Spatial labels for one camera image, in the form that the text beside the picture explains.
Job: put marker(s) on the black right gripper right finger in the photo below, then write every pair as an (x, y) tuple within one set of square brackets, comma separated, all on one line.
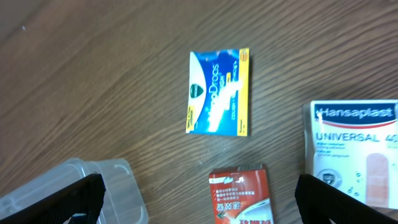
[(320, 203)]

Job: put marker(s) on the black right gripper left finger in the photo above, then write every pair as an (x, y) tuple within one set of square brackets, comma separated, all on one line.
[(80, 202)]

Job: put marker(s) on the blue VapoDrops box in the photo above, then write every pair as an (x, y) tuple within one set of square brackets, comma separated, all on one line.
[(218, 92)]

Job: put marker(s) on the clear plastic container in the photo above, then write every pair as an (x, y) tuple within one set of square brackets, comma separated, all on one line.
[(123, 202)]

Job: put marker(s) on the white Hansaplast plaster box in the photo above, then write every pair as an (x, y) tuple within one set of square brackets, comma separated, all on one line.
[(351, 145)]

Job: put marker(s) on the red medicine box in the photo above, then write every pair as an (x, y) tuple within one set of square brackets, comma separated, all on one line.
[(241, 195)]

